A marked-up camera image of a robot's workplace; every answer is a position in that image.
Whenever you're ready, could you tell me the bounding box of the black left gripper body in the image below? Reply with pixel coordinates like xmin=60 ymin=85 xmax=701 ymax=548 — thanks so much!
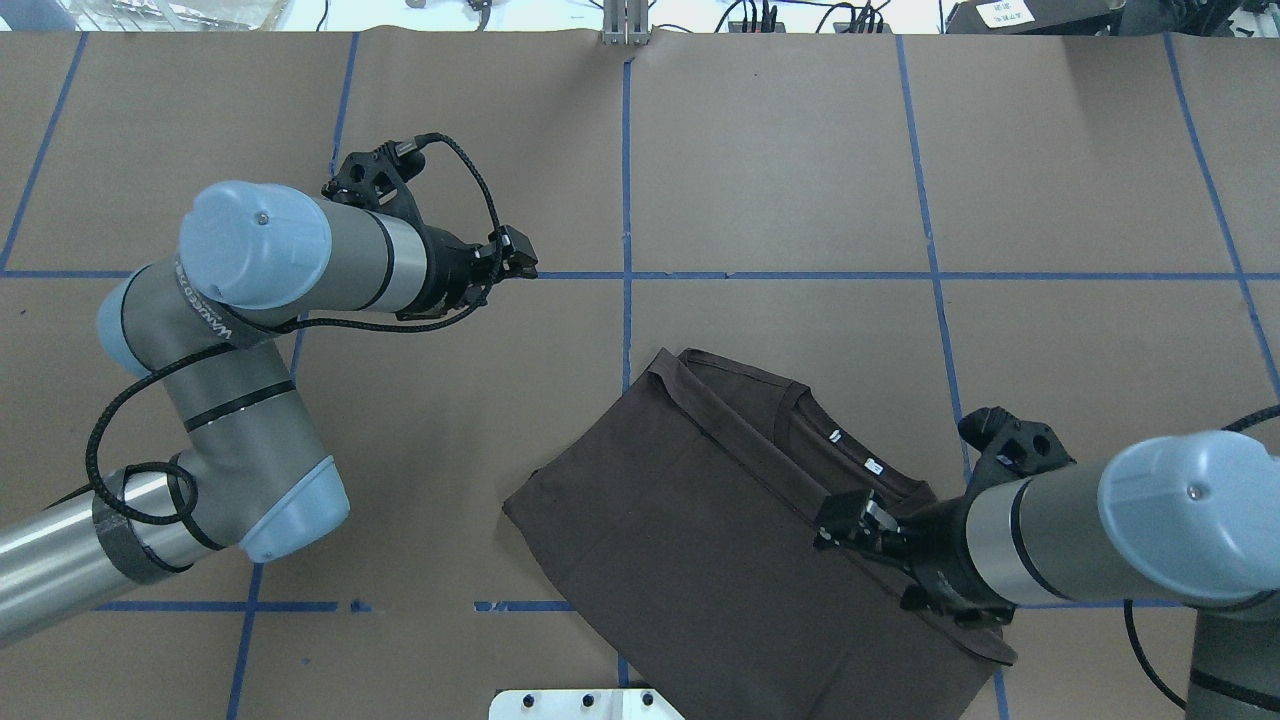
xmin=396 ymin=225 xmax=511 ymax=322

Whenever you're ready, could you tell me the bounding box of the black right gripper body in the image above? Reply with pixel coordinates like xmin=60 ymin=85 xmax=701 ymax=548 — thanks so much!
xmin=820 ymin=489 xmax=1012 ymax=629

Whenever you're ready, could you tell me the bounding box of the dark brown t-shirt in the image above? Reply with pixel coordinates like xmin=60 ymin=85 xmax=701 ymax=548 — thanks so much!
xmin=503 ymin=348 xmax=1018 ymax=719

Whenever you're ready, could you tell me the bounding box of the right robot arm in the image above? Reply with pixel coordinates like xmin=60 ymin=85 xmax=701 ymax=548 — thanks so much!
xmin=813 ymin=430 xmax=1279 ymax=719

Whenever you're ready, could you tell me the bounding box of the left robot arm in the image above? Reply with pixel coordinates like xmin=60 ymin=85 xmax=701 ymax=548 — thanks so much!
xmin=3 ymin=181 xmax=538 ymax=646

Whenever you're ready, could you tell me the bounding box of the black box with white label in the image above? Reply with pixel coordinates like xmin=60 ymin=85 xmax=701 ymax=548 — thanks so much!
xmin=943 ymin=1 xmax=1126 ymax=36

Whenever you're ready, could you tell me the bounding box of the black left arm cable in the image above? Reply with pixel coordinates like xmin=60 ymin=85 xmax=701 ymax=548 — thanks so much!
xmin=84 ymin=132 xmax=503 ymax=527

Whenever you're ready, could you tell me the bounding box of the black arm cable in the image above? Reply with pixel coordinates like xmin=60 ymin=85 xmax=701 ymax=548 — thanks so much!
xmin=1123 ymin=404 xmax=1280 ymax=714
xmin=84 ymin=132 xmax=503 ymax=527

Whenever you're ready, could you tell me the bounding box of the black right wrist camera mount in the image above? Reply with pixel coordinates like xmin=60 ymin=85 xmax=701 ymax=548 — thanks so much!
xmin=957 ymin=406 xmax=1076 ymax=496

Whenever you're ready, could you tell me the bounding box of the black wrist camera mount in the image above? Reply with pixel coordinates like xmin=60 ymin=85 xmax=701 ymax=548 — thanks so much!
xmin=321 ymin=140 xmax=426 ymax=225
xmin=957 ymin=406 xmax=1076 ymax=496

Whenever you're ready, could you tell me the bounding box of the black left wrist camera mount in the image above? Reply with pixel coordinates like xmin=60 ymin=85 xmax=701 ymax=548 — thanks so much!
xmin=321 ymin=140 xmax=426 ymax=225

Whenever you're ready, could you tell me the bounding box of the aluminium frame post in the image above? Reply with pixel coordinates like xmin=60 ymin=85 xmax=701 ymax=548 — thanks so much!
xmin=598 ymin=0 xmax=652 ymax=46

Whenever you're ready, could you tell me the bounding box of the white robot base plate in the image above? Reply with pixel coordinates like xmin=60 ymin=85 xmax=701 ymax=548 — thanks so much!
xmin=486 ymin=688 xmax=684 ymax=719

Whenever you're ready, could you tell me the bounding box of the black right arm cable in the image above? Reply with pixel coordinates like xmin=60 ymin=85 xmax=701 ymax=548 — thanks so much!
xmin=1123 ymin=404 xmax=1280 ymax=714

